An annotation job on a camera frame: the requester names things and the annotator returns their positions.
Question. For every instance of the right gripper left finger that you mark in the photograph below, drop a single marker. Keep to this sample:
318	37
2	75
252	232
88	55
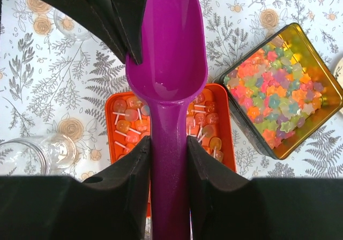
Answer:
111	204

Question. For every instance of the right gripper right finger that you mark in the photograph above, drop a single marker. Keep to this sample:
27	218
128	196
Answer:
225	205

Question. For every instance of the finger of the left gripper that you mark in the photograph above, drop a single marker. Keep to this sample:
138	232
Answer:
88	14
124	19

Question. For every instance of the purple plastic scoop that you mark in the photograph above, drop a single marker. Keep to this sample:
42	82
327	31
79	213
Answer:
173	72

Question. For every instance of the clear glass jar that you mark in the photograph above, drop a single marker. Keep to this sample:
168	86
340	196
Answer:
46	155

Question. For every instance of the dark tin translucent star candies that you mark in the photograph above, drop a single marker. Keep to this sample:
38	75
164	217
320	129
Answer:
281	92

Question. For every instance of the orange tin of lollipops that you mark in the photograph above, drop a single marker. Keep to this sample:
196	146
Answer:
128	122

